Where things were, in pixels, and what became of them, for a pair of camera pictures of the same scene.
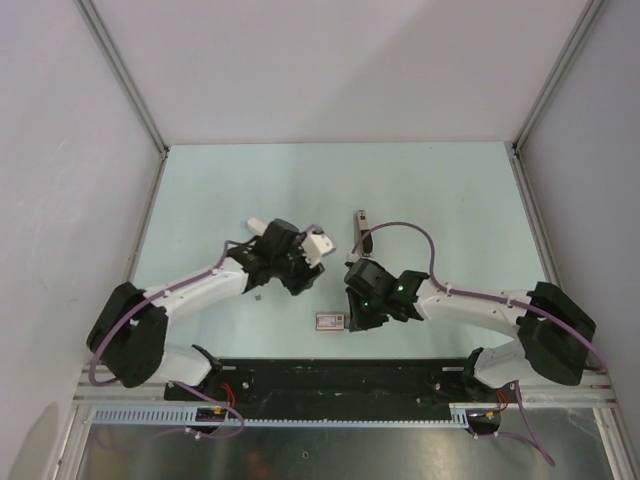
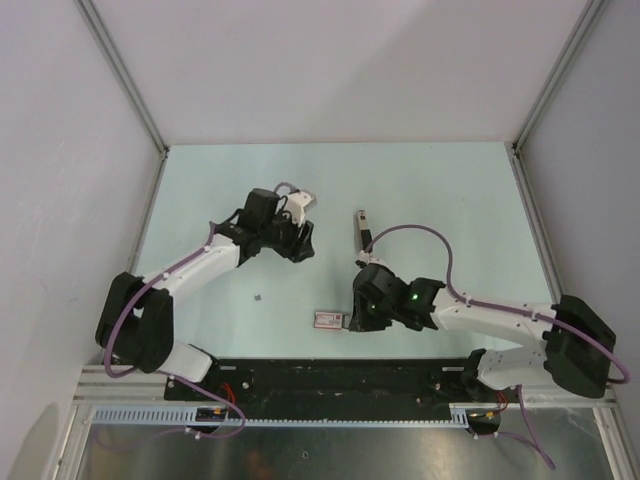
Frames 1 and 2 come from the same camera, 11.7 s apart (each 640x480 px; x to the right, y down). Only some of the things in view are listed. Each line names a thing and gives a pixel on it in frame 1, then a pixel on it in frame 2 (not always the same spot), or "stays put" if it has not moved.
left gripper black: x=306 y=276 to x=299 y=248
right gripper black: x=358 y=320 stays put
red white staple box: x=331 y=322 stays put
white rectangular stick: x=362 y=223 stays put
